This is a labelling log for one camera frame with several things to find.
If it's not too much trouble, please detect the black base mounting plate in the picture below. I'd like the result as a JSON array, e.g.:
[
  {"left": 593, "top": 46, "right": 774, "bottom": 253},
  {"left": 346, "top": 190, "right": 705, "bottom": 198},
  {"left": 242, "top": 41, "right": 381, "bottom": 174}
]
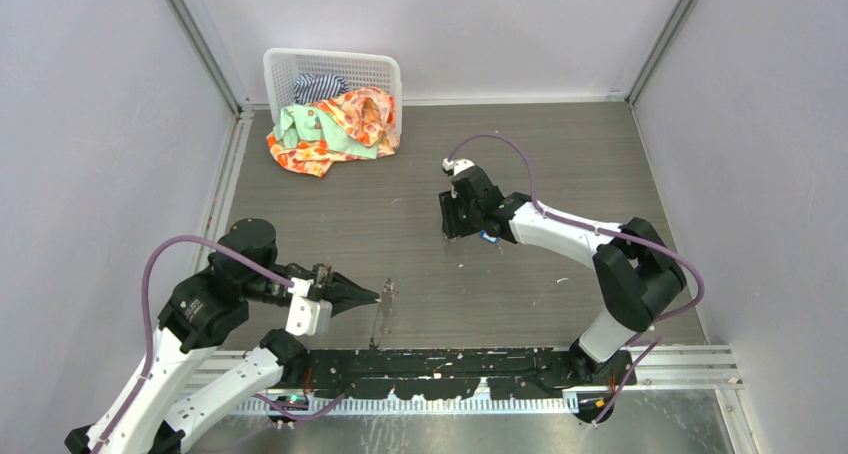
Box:
[{"left": 276, "top": 347, "right": 635, "bottom": 401}]

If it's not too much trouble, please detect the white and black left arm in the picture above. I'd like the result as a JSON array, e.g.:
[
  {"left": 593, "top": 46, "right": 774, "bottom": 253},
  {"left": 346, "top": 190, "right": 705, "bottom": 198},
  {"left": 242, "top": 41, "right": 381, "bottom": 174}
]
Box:
[{"left": 65, "top": 218, "right": 380, "bottom": 453}]

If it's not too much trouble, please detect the mint green cloth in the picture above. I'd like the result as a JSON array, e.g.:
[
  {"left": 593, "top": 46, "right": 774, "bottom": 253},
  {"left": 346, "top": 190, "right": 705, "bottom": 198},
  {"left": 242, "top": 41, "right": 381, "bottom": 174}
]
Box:
[{"left": 271, "top": 104, "right": 379, "bottom": 159}]

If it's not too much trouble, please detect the orange floral cloth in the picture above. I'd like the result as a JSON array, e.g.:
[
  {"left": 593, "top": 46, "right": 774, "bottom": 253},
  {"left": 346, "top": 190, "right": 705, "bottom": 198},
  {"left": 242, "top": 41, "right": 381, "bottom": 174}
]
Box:
[{"left": 266, "top": 87, "right": 400, "bottom": 178}]

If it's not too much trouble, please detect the perforated cable duct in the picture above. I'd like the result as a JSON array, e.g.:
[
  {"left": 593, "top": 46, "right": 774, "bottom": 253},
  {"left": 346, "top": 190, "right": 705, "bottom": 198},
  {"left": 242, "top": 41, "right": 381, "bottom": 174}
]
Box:
[{"left": 231, "top": 395, "right": 580, "bottom": 417}]

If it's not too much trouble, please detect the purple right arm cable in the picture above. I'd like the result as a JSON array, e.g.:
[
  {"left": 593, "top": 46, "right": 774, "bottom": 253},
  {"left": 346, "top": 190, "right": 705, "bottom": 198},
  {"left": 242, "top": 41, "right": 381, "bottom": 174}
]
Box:
[{"left": 446, "top": 133, "right": 706, "bottom": 426}]

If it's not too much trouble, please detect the white plastic laundry basket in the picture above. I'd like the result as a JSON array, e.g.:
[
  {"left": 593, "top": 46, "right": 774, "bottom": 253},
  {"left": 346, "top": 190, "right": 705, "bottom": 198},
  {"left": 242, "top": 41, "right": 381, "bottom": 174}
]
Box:
[{"left": 262, "top": 48, "right": 403, "bottom": 135}]

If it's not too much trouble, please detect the aluminium frame rail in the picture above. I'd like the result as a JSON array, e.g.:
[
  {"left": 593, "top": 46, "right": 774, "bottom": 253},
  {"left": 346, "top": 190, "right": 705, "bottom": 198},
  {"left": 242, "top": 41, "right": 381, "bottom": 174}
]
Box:
[{"left": 626, "top": 345, "right": 743, "bottom": 391}]

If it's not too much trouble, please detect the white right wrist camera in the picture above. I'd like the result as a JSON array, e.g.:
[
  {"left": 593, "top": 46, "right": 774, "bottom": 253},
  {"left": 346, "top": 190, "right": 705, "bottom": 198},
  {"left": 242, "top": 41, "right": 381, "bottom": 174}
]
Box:
[{"left": 441, "top": 158, "right": 476, "bottom": 180}]

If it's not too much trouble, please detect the blue key tag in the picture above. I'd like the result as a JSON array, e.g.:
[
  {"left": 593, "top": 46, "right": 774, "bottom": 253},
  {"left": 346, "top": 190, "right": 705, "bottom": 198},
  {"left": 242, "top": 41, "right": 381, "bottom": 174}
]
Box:
[{"left": 480, "top": 230, "right": 499, "bottom": 244}]

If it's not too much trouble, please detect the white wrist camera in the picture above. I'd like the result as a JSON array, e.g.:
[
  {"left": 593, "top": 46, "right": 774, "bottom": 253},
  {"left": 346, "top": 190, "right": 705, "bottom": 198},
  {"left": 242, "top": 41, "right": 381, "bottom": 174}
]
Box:
[
  {"left": 441, "top": 158, "right": 476, "bottom": 180},
  {"left": 285, "top": 296, "right": 333, "bottom": 336}
]

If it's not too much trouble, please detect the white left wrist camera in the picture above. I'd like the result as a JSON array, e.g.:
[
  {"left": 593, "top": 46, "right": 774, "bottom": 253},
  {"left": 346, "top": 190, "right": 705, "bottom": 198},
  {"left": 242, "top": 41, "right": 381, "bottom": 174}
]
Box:
[{"left": 285, "top": 296, "right": 333, "bottom": 336}]

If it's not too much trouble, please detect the blue striped cloth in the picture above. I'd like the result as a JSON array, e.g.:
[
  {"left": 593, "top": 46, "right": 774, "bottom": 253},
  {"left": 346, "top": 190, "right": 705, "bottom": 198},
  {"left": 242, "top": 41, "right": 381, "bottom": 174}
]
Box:
[{"left": 293, "top": 73, "right": 349, "bottom": 105}]

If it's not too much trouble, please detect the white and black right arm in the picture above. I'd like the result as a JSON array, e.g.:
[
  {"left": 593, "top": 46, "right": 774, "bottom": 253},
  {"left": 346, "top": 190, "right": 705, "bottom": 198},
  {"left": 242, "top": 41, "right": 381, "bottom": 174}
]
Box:
[{"left": 438, "top": 159, "right": 687, "bottom": 385}]

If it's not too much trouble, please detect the metal keyring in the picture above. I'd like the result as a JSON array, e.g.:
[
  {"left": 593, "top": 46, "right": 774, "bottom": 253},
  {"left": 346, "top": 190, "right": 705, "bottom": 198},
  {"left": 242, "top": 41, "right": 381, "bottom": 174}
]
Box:
[{"left": 381, "top": 278, "right": 398, "bottom": 302}]

